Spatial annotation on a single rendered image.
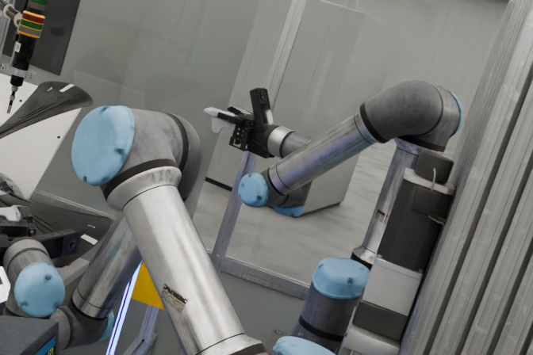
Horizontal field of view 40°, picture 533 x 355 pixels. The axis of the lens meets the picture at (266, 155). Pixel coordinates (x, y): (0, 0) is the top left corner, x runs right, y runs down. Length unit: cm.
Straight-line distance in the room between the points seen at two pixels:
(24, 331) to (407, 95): 89
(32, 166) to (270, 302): 83
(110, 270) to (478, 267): 60
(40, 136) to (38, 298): 79
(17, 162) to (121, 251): 72
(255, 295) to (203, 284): 127
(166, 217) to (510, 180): 52
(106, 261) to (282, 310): 107
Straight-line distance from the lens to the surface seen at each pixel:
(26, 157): 194
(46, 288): 123
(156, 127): 110
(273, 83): 216
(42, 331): 96
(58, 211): 164
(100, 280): 131
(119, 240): 127
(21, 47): 157
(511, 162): 117
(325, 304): 155
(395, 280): 128
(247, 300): 228
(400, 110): 150
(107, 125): 106
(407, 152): 162
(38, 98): 179
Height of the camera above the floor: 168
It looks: 9 degrees down
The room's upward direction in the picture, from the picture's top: 18 degrees clockwise
